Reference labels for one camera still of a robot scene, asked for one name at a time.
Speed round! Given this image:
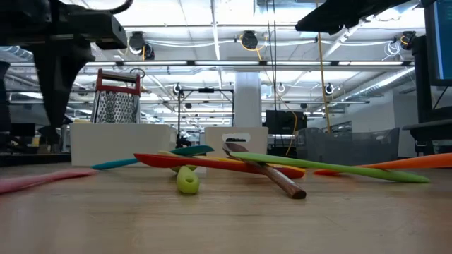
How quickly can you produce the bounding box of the computer monitor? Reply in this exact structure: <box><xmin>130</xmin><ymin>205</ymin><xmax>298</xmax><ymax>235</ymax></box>
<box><xmin>423</xmin><ymin>0</ymin><xmax>452</xmax><ymax>87</ymax></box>

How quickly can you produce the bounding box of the black ceiling cord reel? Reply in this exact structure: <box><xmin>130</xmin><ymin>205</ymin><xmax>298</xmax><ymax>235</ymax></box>
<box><xmin>127</xmin><ymin>30</ymin><xmax>156</xmax><ymax>61</ymax></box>
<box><xmin>400</xmin><ymin>30</ymin><xmax>417</xmax><ymax>50</ymax></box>
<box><xmin>241</xmin><ymin>30</ymin><xmax>259</xmax><ymax>50</ymax></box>

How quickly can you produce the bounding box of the red silicone spoon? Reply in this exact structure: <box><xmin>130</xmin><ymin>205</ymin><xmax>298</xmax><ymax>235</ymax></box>
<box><xmin>133</xmin><ymin>152</ymin><xmax>307</xmax><ymax>179</ymax></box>

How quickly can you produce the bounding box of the white plastic bin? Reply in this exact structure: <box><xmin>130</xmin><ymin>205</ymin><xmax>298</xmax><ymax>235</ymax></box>
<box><xmin>69</xmin><ymin>122</ymin><xmax>182</xmax><ymax>167</ymax></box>
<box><xmin>203</xmin><ymin>126</ymin><xmax>269</xmax><ymax>156</ymax></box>

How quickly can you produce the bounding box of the pink silicone spatula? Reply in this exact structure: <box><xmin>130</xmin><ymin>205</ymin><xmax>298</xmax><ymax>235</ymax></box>
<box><xmin>0</xmin><ymin>168</ymin><xmax>97</xmax><ymax>195</ymax></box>

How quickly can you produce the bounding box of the small dark background monitor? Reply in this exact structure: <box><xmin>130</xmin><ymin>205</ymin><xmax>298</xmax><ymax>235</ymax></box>
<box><xmin>9</xmin><ymin>122</ymin><xmax>37</xmax><ymax>138</ymax></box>

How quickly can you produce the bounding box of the steel box grater red handle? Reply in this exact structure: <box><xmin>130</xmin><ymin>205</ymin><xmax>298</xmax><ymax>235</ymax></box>
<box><xmin>90</xmin><ymin>68</ymin><xmax>142</xmax><ymax>124</ymax></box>

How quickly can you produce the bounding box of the blue silicone spatula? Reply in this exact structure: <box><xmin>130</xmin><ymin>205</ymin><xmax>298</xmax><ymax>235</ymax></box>
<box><xmin>90</xmin><ymin>145</ymin><xmax>215</xmax><ymax>171</ymax></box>

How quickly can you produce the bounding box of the black hanging cable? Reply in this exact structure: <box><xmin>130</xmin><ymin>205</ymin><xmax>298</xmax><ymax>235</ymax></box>
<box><xmin>266</xmin><ymin>0</ymin><xmax>279</xmax><ymax>156</ymax></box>

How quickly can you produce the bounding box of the brown wooden spoon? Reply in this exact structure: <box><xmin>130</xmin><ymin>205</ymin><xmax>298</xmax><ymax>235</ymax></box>
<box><xmin>222</xmin><ymin>142</ymin><xmax>307</xmax><ymax>200</ymax></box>

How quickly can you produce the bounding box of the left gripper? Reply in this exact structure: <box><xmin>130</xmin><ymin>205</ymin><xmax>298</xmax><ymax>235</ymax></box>
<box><xmin>0</xmin><ymin>0</ymin><xmax>129</xmax><ymax>133</ymax></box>

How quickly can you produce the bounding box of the grey side desk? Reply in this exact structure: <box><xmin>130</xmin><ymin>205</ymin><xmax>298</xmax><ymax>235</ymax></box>
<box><xmin>402</xmin><ymin>118</ymin><xmax>452</xmax><ymax>156</ymax></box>

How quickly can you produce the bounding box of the grey translucent plastic bin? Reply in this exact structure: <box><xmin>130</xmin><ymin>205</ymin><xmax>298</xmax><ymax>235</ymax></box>
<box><xmin>295</xmin><ymin>126</ymin><xmax>401</xmax><ymax>167</ymax></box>

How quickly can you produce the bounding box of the orange silicone spatula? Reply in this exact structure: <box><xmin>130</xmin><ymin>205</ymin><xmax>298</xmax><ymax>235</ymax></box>
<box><xmin>313</xmin><ymin>152</ymin><xmax>452</xmax><ymax>177</ymax></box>

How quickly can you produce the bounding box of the cream handled knife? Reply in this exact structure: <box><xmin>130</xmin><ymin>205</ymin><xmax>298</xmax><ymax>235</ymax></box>
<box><xmin>157</xmin><ymin>150</ymin><xmax>198</xmax><ymax>158</ymax></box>

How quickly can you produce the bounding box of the black monitor stand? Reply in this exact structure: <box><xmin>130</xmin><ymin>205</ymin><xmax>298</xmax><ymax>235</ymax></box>
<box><xmin>411</xmin><ymin>35</ymin><xmax>434</xmax><ymax>123</ymax></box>

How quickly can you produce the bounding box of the black metal stand frame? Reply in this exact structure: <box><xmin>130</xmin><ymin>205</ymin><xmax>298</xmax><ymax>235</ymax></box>
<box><xmin>177</xmin><ymin>87</ymin><xmax>235</xmax><ymax>148</ymax></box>

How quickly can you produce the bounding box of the yellow hanging cable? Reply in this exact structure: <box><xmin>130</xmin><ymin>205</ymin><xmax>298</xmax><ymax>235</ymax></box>
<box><xmin>316</xmin><ymin>31</ymin><xmax>332</xmax><ymax>134</ymax></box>

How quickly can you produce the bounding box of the white pillar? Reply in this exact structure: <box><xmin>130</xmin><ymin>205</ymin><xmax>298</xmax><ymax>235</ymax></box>
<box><xmin>234</xmin><ymin>72</ymin><xmax>263</xmax><ymax>128</ymax></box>

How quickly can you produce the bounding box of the green silicone spatula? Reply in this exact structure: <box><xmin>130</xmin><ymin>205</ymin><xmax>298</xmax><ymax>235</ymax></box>
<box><xmin>229</xmin><ymin>151</ymin><xmax>431</xmax><ymax>184</ymax></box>

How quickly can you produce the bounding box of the lime green silicone spoon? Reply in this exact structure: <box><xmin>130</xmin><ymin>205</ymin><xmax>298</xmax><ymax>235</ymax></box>
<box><xmin>169</xmin><ymin>164</ymin><xmax>201</xmax><ymax>195</ymax></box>

